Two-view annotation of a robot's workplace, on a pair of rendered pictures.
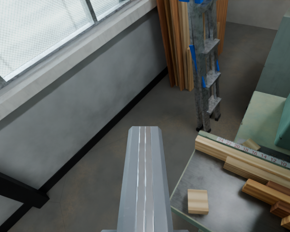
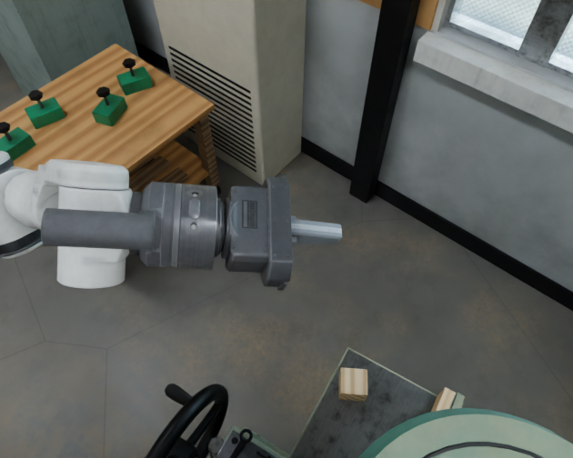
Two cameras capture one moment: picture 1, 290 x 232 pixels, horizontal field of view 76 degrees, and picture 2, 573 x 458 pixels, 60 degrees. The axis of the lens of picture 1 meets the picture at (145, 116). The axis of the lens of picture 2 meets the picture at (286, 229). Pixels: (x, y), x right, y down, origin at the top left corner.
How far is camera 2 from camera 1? 0.47 m
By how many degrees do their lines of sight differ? 43
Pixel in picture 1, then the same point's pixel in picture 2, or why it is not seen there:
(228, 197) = (362, 432)
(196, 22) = not seen: outside the picture
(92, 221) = (336, 282)
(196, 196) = (358, 380)
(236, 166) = not seen: hidden behind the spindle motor
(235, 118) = not seen: outside the picture
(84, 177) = (410, 251)
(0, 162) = (407, 112)
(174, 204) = (348, 357)
